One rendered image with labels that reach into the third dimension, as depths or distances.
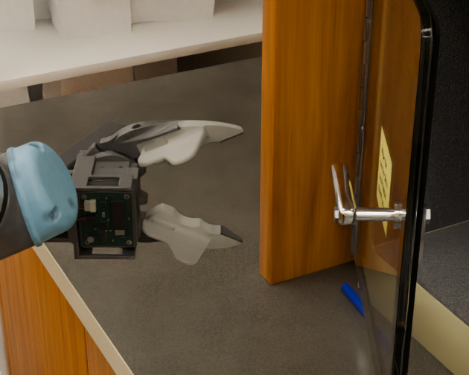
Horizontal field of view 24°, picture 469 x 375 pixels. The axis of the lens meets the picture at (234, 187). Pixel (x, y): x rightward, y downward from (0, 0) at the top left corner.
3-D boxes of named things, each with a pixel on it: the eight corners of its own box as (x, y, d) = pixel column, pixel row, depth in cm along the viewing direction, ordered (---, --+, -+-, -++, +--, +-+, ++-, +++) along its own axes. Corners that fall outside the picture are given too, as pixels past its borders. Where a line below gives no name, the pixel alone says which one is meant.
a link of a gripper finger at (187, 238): (227, 294, 97) (132, 254, 95) (227, 257, 102) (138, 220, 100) (243, 268, 95) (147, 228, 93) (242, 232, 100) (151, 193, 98)
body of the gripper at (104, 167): (143, 262, 93) (2, 262, 93) (150, 211, 100) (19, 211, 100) (139, 184, 89) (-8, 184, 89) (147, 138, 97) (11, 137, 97)
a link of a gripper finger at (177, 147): (243, 157, 90) (146, 199, 92) (243, 126, 95) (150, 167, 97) (227, 126, 89) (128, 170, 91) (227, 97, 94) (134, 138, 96)
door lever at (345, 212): (384, 181, 100) (386, 156, 99) (398, 235, 92) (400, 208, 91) (326, 181, 100) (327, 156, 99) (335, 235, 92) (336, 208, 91)
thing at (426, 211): (422, 252, 96) (427, 196, 93) (426, 266, 94) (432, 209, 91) (400, 252, 96) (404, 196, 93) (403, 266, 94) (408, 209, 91)
